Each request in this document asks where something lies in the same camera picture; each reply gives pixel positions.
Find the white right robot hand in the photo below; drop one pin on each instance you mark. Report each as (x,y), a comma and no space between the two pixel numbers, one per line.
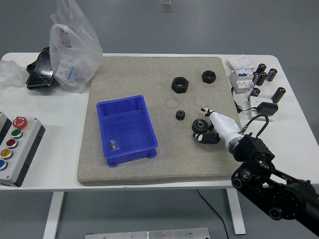
(225,125)

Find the large black gear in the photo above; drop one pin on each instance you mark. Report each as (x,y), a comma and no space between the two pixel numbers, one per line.
(199,124)

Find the small black gear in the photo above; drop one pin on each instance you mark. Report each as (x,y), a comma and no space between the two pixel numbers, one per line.
(180,115)

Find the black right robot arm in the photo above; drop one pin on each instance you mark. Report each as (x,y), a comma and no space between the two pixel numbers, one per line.
(286,199)

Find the small black hex nut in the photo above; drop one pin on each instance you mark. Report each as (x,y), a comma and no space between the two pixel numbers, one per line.
(208,76)

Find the large black hex nut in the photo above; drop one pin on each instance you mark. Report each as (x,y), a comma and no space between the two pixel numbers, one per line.
(180,85)

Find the blue plastic box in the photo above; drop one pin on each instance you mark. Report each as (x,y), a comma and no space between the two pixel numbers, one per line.
(129,129)

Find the grey push-button control box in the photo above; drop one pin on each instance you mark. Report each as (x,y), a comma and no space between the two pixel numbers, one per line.
(22,154)

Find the white socket plate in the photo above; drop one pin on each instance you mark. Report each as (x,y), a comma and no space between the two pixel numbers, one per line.
(255,102)

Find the black cylindrical capacitor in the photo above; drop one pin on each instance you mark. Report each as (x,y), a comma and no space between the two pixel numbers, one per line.
(255,77)
(254,92)
(262,78)
(278,94)
(261,67)
(272,74)

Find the black power adapter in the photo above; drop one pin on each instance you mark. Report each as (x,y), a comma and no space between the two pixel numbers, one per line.
(268,108)

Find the white circuit breaker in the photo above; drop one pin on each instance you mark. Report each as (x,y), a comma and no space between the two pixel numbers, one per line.
(240,81)

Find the grey-brown mat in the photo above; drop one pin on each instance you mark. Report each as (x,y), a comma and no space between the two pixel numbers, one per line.
(149,79)

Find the white table leg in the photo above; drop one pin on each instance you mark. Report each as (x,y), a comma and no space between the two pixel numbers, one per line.
(52,216)
(236,216)

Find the square metal floor fixture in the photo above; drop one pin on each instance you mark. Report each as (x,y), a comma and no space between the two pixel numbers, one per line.
(167,9)
(166,2)

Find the silver metal plate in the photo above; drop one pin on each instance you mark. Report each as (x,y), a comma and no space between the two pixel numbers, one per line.
(147,234)

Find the clear plastic bag with cartons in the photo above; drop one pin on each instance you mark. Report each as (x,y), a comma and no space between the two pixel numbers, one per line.
(74,49)

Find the black moulded plastic part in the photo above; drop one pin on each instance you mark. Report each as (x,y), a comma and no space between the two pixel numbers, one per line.
(40,72)

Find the crumpled clear plastic wrap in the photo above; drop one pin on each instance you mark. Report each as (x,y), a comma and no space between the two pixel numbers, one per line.
(11,74)

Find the flat white switch plate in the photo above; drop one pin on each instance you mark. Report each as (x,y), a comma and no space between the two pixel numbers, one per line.
(239,62)

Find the grey and black enclosure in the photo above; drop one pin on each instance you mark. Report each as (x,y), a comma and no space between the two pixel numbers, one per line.
(3,124)

